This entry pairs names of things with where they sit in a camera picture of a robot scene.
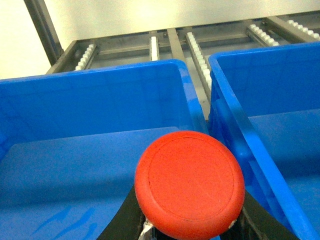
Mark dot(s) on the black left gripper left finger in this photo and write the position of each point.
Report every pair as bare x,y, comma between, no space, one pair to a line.
127,224

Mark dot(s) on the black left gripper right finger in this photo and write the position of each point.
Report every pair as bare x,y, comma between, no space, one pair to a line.
255,223

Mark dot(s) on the red mushroom push button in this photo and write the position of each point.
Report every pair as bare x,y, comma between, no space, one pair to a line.
189,186

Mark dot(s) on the blue plastic bin left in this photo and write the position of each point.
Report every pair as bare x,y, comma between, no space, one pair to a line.
70,143

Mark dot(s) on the blue plastic bin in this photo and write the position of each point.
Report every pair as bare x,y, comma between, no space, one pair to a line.
70,143
265,107

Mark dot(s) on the blue plastic bin right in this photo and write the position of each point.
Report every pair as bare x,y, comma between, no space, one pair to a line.
265,107

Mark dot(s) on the metal roller conveyor rack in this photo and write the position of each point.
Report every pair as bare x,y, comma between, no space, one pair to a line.
190,42

